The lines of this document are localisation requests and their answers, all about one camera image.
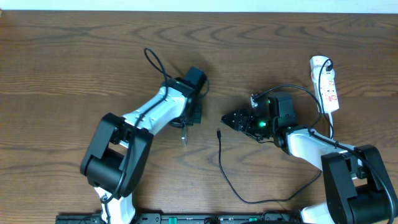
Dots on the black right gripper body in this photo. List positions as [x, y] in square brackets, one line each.
[259, 127]

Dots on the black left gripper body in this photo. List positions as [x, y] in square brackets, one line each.
[188, 121]

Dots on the Galaxy S25 Ultra smartphone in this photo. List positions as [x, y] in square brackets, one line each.
[184, 134]

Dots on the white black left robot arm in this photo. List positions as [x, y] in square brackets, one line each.
[116, 156]

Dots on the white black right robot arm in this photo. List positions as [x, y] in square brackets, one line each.
[357, 186]

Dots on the white power strip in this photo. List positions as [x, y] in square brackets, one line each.
[323, 78]

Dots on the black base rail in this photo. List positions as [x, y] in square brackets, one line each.
[156, 218]

